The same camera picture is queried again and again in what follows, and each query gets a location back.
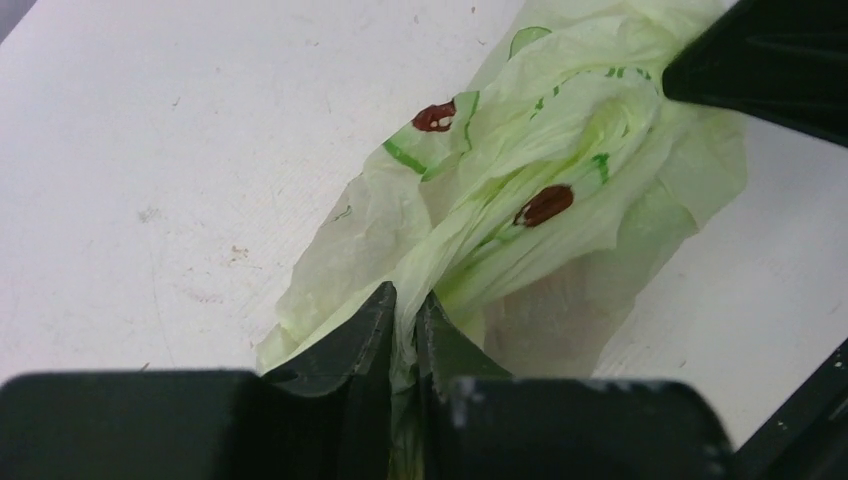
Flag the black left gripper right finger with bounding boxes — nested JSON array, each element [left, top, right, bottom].
[[416, 296, 736, 479]]

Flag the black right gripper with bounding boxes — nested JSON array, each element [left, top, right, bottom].
[[662, 0, 847, 146]]

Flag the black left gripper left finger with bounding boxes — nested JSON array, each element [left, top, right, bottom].
[[1, 283, 396, 479]]

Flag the light green plastic bag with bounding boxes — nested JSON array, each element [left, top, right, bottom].
[[256, 1, 747, 479]]

